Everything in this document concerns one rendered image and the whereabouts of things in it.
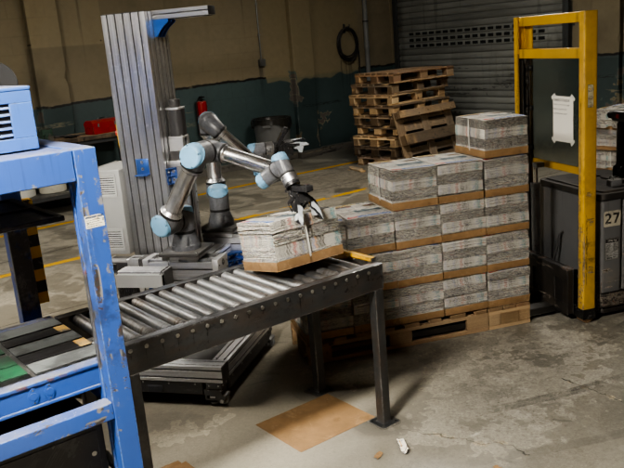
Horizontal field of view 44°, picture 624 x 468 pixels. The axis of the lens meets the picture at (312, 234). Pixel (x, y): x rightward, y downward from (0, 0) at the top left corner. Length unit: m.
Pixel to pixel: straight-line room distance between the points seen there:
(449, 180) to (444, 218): 0.22
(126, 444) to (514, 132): 2.92
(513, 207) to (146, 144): 2.18
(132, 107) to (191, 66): 7.15
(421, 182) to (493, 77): 7.82
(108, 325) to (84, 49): 8.22
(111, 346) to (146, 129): 1.79
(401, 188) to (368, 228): 0.30
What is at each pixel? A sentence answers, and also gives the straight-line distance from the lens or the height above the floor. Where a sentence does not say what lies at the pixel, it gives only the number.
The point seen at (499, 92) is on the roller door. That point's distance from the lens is 12.08.
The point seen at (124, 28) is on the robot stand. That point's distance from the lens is 4.15.
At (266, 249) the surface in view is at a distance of 3.39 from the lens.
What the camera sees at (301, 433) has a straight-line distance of 3.78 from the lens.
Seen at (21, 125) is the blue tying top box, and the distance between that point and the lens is 2.60.
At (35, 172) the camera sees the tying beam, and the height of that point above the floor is 1.50.
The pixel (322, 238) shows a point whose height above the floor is 0.94.
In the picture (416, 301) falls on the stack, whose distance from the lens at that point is 4.58.
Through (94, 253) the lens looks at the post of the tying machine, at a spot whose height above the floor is 1.22.
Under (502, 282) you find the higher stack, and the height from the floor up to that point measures 0.29.
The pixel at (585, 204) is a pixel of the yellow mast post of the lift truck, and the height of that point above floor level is 0.75.
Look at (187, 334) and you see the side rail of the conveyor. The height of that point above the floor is 0.77.
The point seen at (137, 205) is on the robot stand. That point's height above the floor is 1.02.
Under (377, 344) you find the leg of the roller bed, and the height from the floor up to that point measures 0.42.
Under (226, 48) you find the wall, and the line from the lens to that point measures 11.60.
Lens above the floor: 1.81
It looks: 14 degrees down
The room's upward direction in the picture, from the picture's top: 5 degrees counter-clockwise
